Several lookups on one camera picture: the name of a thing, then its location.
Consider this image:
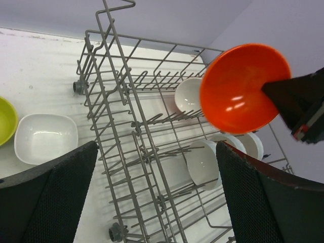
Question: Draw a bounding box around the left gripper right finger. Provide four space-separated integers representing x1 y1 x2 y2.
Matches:
216 142 323 242

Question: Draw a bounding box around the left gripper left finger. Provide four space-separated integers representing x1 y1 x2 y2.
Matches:
1 141 98 242

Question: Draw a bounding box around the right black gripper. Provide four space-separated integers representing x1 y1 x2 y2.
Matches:
261 69 323 144

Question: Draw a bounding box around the white round bowl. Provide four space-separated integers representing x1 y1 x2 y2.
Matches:
210 133 246 153
237 133 264 160
185 140 222 191

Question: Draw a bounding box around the white bowl orange outside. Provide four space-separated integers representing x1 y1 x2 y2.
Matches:
199 43 291 134

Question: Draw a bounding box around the white square bowl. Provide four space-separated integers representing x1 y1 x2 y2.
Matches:
14 113 78 166

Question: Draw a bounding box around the lime green bowl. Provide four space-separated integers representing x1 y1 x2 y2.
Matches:
1 97 18 146

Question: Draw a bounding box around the grey wire dish rack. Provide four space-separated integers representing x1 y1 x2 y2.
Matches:
72 0 296 243

